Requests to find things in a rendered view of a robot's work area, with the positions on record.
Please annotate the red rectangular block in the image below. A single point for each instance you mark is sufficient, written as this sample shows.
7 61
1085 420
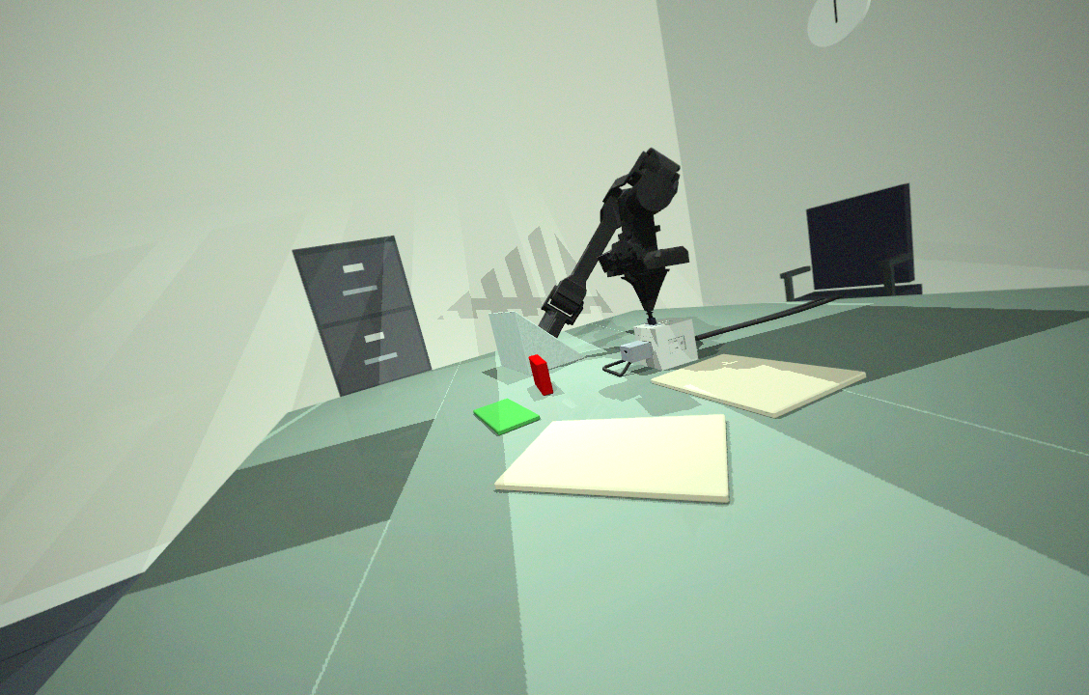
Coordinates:
541 374

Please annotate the beige flat board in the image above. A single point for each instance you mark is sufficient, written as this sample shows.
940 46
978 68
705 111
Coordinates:
672 458

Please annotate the green flat square plate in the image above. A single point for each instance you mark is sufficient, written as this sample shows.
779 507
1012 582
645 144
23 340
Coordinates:
505 415

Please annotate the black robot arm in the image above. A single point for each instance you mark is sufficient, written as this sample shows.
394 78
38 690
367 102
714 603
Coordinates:
654 180

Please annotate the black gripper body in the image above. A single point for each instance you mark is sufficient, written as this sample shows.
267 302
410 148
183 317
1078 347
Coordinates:
653 259

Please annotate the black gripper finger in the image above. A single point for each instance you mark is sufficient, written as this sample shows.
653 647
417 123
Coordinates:
651 283
637 287

